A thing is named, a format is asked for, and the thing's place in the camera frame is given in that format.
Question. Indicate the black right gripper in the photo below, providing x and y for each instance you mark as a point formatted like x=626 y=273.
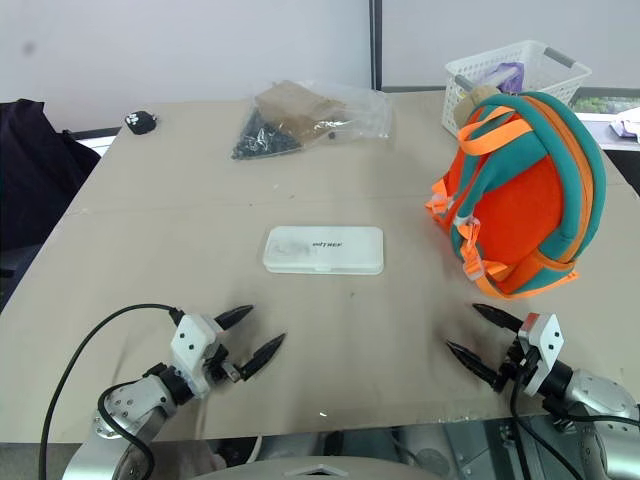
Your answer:
x=511 y=371

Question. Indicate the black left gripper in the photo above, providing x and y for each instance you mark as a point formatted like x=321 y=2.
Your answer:
x=220 y=369

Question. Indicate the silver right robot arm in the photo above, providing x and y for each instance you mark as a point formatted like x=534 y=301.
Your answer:
x=600 y=395

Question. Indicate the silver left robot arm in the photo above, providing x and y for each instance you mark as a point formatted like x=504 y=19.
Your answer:
x=135 y=405

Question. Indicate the white plastic pencil case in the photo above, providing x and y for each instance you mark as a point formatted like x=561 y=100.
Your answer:
x=324 y=250

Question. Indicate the orange and teal backpack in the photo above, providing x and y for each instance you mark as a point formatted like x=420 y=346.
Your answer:
x=520 y=210

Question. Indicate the clear plastic bag of screws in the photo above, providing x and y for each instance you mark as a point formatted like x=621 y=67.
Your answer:
x=300 y=120

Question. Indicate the small black pouch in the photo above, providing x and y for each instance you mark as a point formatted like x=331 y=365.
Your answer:
x=140 y=122

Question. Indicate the white papers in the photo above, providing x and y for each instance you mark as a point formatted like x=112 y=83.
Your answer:
x=627 y=125

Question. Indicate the purple item in basket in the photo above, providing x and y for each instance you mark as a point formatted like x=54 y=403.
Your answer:
x=507 y=75

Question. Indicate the dark fabric bag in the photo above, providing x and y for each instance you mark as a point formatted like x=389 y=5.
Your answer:
x=35 y=165

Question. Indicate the white plastic basket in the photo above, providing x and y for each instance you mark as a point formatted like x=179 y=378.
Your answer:
x=540 y=70

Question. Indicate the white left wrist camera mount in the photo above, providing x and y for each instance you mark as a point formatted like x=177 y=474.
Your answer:
x=192 y=345

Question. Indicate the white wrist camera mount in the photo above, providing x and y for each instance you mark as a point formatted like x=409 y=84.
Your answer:
x=547 y=341
x=192 y=345

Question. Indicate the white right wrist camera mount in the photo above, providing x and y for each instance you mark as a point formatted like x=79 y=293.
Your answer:
x=547 y=341

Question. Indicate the black vertical post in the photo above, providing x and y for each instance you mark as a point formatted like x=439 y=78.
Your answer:
x=377 y=45

